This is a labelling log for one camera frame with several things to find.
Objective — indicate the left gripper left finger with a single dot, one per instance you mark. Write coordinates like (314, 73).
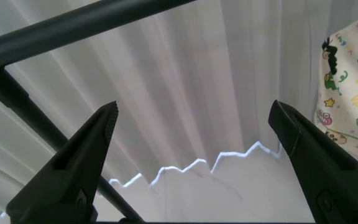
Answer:
(67, 180)

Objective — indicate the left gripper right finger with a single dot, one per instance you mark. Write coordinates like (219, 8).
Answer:
(331, 186)

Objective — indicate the cream printed garment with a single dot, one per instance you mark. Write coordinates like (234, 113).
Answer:
(353, 93)

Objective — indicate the black clothes rack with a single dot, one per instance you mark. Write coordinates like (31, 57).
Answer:
(73, 25)

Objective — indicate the white curtain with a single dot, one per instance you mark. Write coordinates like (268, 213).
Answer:
(197, 77)

